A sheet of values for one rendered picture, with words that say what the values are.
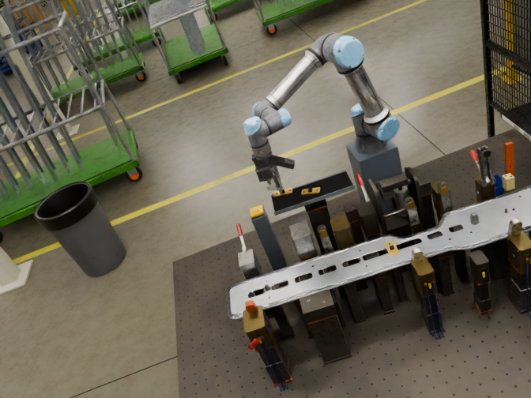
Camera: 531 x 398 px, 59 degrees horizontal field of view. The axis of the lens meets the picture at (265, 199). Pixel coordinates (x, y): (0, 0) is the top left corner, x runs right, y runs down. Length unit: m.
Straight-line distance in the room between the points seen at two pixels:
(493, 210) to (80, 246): 3.18
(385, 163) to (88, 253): 2.71
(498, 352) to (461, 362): 0.14
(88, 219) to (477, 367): 3.10
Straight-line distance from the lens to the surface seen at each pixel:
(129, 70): 8.76
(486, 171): 2.13
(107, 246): 4.28
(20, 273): 5.18
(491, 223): 2.05
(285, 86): 2.05
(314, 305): 1.82
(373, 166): 2.38
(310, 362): 2.09
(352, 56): 1.98
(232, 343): 2.28
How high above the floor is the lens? 2.37
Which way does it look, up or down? 34 degrees down
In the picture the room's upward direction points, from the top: 22 degrees counter-clockwise
